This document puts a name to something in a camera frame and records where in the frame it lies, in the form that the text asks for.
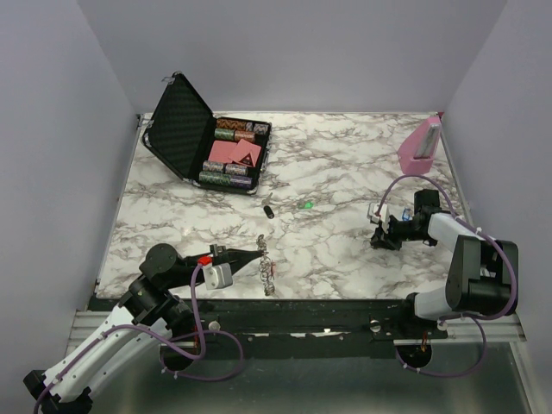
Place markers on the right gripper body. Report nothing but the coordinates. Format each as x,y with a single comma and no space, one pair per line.
404,230

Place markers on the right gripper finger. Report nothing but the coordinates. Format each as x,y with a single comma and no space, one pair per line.
378,239
393,245

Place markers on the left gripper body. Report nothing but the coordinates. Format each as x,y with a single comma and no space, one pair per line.
221,256

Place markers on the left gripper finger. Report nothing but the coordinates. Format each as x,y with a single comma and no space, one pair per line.
237,265
243,256

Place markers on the metal disc keyring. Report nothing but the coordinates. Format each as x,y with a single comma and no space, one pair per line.
265,267

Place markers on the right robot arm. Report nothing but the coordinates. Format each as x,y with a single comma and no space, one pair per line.
479,277

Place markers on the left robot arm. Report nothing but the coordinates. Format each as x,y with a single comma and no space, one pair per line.
146,315

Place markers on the key with green tag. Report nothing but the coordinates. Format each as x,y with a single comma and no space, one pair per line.
305,205

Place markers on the pink holder block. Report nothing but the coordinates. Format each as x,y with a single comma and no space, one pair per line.
416,154

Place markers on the black poker chip case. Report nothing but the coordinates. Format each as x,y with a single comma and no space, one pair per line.
181,132

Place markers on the red card with black triangle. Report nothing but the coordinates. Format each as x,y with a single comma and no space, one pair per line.
245,153

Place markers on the red playing card deck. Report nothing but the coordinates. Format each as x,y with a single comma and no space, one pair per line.
221,151

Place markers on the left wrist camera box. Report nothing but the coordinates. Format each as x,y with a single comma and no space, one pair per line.
218,276

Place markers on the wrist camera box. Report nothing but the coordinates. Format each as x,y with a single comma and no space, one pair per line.
378,213
218,276

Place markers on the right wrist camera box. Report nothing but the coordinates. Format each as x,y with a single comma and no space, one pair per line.
378,213

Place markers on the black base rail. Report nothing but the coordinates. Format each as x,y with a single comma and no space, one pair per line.
309,329

